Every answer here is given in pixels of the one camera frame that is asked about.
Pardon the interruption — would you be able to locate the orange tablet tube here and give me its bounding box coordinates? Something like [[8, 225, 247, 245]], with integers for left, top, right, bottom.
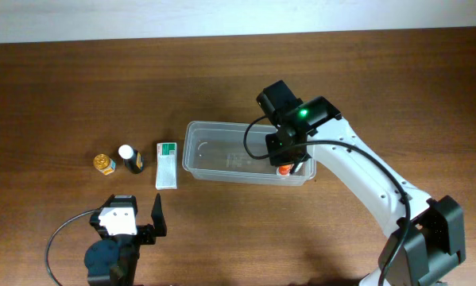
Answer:
[[277, 164, 292, 176]]

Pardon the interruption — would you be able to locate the small gold-lid jar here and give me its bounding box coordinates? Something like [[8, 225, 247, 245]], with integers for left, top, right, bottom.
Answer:
[[93, 154, 116, 176]]

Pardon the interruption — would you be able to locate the white spray bottle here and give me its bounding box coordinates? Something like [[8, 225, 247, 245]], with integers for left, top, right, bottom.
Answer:
[[289, 160, 305, 175]]

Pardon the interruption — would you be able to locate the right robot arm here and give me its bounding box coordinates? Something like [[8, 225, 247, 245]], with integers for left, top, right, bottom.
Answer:
[[257, 95, 466, 286]]

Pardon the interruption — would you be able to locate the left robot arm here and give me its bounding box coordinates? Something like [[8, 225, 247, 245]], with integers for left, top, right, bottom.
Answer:
[[84, 195, 167, 286]]

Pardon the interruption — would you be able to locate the clear plastic container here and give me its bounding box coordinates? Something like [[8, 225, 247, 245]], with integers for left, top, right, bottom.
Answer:
[[182, 121, 316, 186]]

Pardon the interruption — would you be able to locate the white green medicine box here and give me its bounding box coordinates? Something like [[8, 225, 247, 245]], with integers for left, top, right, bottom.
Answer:
[[155, 142, 178, 190]]

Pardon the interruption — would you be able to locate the dark bottle white cap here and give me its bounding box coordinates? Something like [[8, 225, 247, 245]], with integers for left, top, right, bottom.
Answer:
[[118, 145, 144, 174]]

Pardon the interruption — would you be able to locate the left black cable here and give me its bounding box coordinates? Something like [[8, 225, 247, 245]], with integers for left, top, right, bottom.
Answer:
[[45, 209, 102, 286]]

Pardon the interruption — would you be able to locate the black cable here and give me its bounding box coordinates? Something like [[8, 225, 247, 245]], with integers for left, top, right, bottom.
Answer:
[[45, 209, 102, 286], [243, 114, 412, 286]]

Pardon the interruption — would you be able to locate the right black cable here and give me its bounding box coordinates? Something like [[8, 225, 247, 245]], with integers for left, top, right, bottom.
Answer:
[[243, 114, 412, 286]]

